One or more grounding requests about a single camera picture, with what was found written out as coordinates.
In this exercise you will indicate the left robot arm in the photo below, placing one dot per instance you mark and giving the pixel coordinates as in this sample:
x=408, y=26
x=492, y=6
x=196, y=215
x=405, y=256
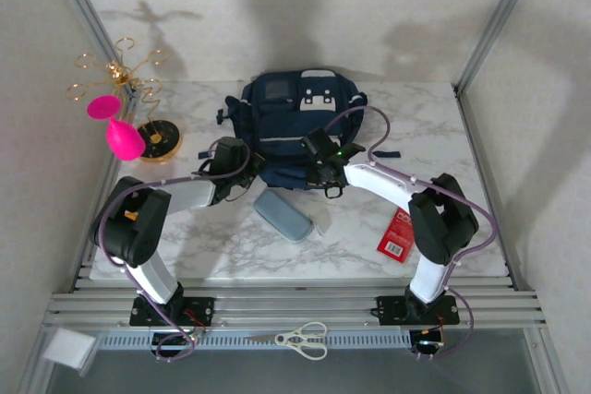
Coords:
x=134, y=228

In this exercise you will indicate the black control board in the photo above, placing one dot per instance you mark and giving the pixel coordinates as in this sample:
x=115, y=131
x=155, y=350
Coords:
x=427, y=338

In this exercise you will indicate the pink plastic goblet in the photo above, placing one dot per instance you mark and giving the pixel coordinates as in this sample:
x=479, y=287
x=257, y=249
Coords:
x=124, y=140

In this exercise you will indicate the red retail package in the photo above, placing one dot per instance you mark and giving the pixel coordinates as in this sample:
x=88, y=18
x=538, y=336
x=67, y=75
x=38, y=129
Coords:
x=394, y=237

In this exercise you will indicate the white paper pad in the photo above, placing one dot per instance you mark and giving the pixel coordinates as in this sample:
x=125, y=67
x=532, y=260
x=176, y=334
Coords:
x=67, y=348

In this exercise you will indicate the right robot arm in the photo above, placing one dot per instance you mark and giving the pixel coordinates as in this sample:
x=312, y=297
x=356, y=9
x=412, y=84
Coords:
x=443, y=223

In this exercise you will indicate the aluminium rail frame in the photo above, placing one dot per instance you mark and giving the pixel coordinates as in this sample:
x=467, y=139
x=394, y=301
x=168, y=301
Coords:
x=295, y=306

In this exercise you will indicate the grey-blue pencil case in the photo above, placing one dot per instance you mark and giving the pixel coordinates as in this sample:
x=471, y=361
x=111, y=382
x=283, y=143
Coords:
x=282, y=215

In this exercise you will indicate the navy blue backpack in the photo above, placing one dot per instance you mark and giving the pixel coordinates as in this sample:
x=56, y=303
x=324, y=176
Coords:
x=286, y=131

